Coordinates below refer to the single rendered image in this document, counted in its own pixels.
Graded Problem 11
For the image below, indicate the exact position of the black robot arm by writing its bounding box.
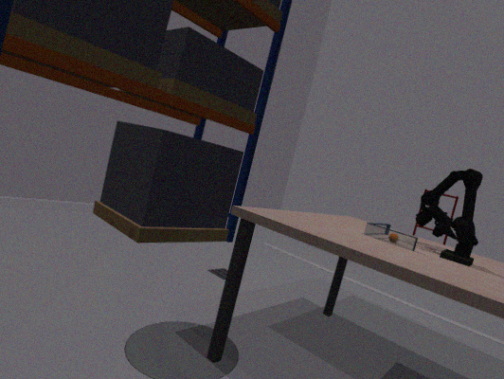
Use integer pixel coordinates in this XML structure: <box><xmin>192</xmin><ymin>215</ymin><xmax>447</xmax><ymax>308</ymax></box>
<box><xmin>416</xmin><ymin>169</ymin><xmax>483</xmax><ymax>260</ymax></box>

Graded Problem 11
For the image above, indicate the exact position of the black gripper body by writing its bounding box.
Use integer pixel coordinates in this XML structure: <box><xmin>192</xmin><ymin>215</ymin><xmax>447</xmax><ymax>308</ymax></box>
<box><xmin>435</xmin><ymin>212</ymin><xmax>461</xmax><ymax>229</ymax></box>

